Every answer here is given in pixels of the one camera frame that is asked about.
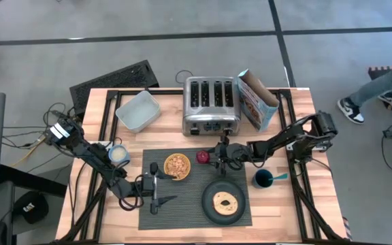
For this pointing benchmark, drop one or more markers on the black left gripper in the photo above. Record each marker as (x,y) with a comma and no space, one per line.
(145,187)

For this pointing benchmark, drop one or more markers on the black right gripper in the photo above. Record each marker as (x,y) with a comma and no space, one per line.
(233,153)

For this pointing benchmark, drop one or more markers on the red apple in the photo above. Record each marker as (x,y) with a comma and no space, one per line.
(203,157)

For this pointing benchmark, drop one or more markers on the blue patterned bowl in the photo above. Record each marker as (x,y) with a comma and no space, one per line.
(166,162)

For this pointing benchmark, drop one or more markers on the toasted bagel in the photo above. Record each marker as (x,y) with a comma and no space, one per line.
(225,203)

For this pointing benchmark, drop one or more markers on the blue cinnamon cereal box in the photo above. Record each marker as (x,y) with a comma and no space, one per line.
(257,102)

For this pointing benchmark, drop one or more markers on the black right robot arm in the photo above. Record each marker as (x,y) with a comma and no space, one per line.
(274,143)

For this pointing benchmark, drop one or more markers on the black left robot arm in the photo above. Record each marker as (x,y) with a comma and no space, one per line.
(90,153)

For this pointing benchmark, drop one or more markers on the cinnamon cereal pieces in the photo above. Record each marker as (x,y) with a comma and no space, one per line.
(177,166)

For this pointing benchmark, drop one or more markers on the grey woven placemat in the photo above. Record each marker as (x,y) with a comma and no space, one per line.
(182,211)

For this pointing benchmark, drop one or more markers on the silver four-slot toaster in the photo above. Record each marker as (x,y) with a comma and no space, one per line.
(211,115)

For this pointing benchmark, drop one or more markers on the dark grey round plate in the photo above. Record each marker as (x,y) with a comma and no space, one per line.
(209,211)

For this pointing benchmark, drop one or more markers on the dark blue cup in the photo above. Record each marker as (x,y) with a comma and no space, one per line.
(262,179)

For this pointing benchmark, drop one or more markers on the light blue cup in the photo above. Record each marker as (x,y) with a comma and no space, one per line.
(118,154)

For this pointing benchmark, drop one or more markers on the white plastic bin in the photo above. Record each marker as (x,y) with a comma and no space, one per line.
(138,112)

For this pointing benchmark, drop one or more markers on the black perforated floor panel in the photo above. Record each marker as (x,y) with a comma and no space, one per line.
(114,80)

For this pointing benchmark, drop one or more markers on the black cap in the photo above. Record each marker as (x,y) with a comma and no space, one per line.
(31,207)

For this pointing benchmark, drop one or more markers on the striped hazard tape strip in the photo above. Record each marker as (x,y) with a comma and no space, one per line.
(347,228)

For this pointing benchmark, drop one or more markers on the black hazard striped mat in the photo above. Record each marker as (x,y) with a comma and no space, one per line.
(376,73)

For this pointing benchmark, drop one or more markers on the person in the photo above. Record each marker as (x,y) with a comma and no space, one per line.
(383,85)

